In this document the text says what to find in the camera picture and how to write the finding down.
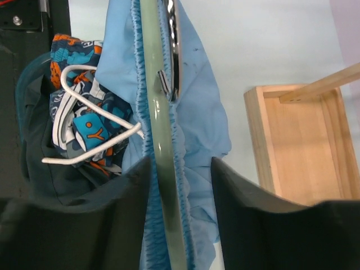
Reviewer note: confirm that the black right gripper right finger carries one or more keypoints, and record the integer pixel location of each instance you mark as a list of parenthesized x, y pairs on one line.
[(259, 230)]

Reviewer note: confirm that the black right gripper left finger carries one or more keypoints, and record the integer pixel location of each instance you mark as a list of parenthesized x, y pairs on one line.
[(100, 230)]

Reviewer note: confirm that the light blue shorts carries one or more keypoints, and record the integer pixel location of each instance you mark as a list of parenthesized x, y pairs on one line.
[(197, 117)]

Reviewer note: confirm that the sage green hanger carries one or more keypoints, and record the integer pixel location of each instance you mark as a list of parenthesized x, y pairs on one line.
[(161, 132)]

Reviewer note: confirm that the dark navy shorts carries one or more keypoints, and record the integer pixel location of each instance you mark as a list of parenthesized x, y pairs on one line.
[(54, 184)]

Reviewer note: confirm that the blue patterned shorts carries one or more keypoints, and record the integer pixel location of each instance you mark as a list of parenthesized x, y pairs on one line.
[(76, 127)]

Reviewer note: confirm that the wooden clothes rack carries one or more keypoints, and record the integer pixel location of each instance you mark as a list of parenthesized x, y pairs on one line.
[(301, 139)]

